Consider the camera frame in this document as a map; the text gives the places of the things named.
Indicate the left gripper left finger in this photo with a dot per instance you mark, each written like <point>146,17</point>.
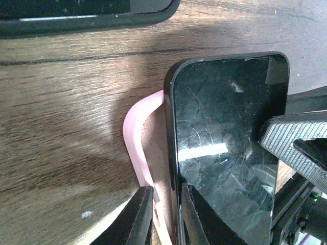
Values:
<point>134,225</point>

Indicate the pink phone case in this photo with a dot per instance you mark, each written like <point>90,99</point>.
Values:
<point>144,134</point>

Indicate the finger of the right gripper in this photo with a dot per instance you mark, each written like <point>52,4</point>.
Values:
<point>309,101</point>

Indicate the bare black phone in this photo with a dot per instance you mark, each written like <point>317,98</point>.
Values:
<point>215,108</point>

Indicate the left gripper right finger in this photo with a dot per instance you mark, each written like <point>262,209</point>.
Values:
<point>200,223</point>

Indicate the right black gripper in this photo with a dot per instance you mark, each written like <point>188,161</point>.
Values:
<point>299,140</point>

